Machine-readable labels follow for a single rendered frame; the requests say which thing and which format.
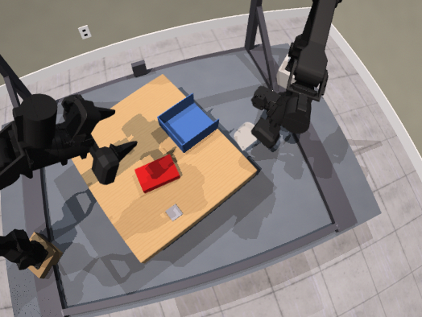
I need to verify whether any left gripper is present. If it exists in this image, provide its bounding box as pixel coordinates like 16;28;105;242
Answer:
251;91;286;149

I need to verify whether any red block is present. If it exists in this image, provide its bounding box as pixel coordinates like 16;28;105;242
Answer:
134;154;180;193

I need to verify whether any blue open-top tray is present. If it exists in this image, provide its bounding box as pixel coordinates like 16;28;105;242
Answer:
159;99;219;153

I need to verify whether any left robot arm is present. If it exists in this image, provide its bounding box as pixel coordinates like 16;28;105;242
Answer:
251;0;342;134

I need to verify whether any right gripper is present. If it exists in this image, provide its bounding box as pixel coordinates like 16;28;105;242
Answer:
54;106;138;185

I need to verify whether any black metal overhead frame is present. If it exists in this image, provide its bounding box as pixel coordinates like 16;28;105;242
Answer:
0;0;279;108

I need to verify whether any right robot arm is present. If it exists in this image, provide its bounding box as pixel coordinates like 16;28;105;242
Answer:
0;93;101;270

